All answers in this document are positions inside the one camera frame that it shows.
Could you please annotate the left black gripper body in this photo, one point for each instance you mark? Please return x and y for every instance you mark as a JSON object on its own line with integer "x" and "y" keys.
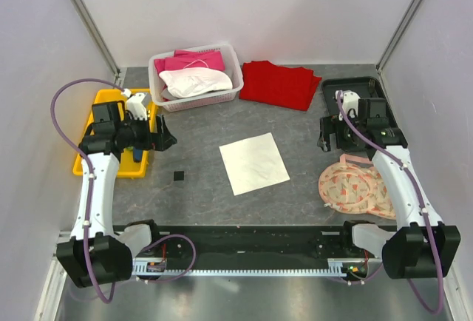
{"x": 136, "y": 133}

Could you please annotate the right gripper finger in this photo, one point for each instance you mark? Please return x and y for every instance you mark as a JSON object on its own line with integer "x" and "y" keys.
{"x": 326, "y": 125}
{"x": 324, "y": 143}

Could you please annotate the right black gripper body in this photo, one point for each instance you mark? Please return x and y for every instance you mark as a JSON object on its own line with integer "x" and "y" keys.
{"x": 345, "y": 137}

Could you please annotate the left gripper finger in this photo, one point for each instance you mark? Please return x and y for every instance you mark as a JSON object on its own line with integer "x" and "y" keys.
{"x": 161, "y": 125}
{"x": 165, "y": 140}

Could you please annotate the black metal fork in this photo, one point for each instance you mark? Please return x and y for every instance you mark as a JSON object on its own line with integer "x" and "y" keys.
{"x": 372, "y": 88}

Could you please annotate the white paper napkin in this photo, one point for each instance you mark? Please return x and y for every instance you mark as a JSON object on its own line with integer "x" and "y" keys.
{"x": 253, "y": 163}

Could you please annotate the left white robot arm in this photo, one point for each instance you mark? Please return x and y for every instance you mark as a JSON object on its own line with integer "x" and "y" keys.
{"x": 94, "y": 254}

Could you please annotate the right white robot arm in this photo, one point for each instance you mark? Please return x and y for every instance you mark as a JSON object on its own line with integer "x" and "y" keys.
{"x": 422, "y": 246}

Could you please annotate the small black square marker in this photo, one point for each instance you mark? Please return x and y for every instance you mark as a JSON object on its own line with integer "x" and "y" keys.
{"x": 178, "y": 176}

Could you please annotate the white cloth in basket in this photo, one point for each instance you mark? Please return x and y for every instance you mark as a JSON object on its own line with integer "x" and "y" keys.
{"x": 190, "y": 82}

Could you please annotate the red folded cloth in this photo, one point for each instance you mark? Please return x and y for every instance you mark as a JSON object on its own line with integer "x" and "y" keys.
{"x": 267, "y": 83}

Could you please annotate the black plastic tray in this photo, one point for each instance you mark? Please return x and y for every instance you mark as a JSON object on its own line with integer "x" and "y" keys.
{"x": 332, "y": 91}

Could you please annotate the pink cloth in basket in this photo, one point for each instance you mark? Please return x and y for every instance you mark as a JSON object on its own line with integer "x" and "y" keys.
{"x": 186, "y": 59}

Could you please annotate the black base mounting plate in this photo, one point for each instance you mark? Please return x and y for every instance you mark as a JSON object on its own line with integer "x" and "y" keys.
{"x": 255, "y": 247}

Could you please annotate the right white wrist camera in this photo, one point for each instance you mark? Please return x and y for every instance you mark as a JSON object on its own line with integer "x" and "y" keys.
{"x": 349, "y": 102}

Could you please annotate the grey slotted cable duct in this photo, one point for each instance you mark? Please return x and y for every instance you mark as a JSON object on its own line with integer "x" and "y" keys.
{"x": 152, "y": 268}

